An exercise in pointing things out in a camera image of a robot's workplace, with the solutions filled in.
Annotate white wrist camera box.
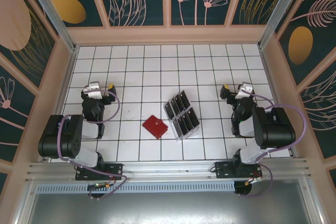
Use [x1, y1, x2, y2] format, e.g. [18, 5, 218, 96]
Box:
[235, 82, 255, 99]
[83, 81, 103, 99]

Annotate aluminium frame post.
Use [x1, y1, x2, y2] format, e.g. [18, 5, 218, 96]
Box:
[22, 0, 77, 52]
[258, 0, 302, 49]

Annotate grey metal panel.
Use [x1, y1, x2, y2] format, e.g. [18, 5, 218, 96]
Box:
[15, 191, 325, 224]

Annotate aluminium table side rail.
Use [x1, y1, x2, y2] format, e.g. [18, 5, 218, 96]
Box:
[258, 47, 299, 158]
[39, 47, 79, 163]

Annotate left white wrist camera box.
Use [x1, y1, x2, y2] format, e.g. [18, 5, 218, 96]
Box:
[83, 81, 103, 99]

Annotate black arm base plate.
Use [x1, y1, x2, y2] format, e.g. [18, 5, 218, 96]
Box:
[75, 163, 124, 182]
[214, 161, 263, 180]

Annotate clear acrylic card stand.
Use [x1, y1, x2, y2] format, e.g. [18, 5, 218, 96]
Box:
[162, 90, 202, 142]

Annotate red leather card holder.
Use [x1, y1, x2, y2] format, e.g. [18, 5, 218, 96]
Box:
[142, 115, 169, 140]

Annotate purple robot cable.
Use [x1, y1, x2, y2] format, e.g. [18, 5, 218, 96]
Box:
[237, 89, 308, 199]
[57, 89, 129, 201]

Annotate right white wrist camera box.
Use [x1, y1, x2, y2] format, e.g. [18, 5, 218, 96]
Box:
[235, 82, 255, 99]

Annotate grey slotted cable duct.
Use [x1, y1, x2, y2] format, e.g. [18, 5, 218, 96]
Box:
[36, 180, 236, 193]

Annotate aluminium mounting rail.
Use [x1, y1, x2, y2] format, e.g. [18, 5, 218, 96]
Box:
[25, 157, 313, 183]

